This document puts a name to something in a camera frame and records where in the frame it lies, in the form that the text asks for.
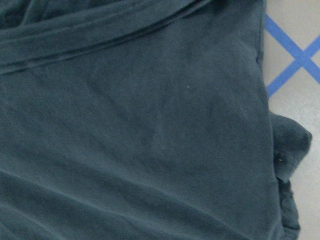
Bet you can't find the black graphic t-shirt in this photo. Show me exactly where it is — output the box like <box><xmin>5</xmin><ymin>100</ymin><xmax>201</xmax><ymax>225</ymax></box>
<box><xmin>0</xmin><ymin>0</ymin><xmax>312</xmax><ymax>240</ymax></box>

